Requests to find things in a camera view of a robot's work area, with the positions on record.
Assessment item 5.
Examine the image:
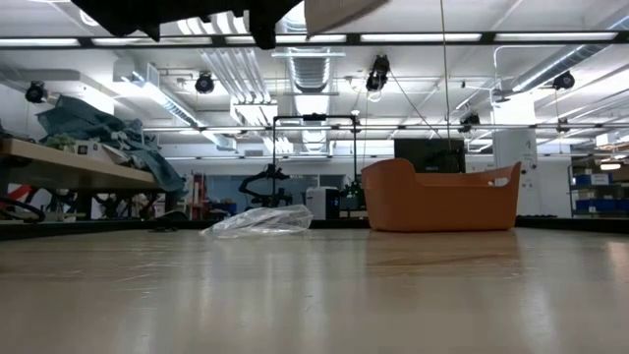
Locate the red shelf rack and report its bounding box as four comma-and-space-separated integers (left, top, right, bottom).
189, 171, 208, 221

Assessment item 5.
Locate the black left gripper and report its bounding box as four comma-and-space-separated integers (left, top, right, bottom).
71, 0, 304, 51

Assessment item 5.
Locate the clear plastic zip bag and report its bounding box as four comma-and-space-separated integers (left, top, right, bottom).
199, 204, 315, 240

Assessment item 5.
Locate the white box appliance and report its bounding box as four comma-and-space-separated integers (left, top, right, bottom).
305, 186, 341, 221

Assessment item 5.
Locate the orange plastic bin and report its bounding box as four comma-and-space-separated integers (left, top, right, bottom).
361, 157, 523, 233

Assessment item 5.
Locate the red item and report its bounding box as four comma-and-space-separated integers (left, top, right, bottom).
0, 184, 38, 212

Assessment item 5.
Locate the white cardboard box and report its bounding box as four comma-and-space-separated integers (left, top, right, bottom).
73, 141, 115, 164

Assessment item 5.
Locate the black overhead light bar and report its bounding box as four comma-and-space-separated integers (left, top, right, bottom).
0, 29, 629, 49

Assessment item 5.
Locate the thin hanging cable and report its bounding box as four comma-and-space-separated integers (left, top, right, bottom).
438, 0, 453, 149

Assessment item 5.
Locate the green leafy item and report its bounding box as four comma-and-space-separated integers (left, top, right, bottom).
43, 133, 78, 151

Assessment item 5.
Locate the wooden top metal workbench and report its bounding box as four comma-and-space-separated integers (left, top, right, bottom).
0, 138, 159, 220

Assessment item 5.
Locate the shelf with blue bins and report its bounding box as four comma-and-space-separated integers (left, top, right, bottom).
568, 155, 629, 219

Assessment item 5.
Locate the black monitor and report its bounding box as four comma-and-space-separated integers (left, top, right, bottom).
393, 138, 468, 174

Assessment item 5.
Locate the black cable loop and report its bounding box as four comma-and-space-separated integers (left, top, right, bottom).
0, 196, 48, 225

